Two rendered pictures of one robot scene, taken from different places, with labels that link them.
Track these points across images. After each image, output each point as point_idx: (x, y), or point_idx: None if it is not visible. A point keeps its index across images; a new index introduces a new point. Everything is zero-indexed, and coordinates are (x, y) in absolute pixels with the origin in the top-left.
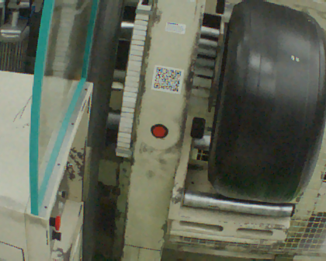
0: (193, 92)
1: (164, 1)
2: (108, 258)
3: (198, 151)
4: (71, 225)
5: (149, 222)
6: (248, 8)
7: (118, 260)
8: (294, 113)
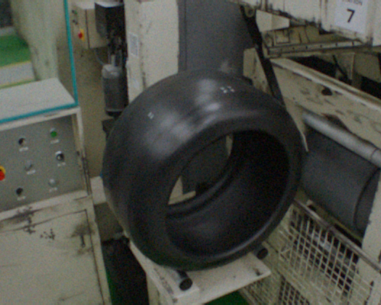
0: None
1: (130, 58)
2: (236, 290)
3: (353, 253)
4: (60, 201)
5: None
6: (178, 72)
7: (240, 295)
8: (122, 165)
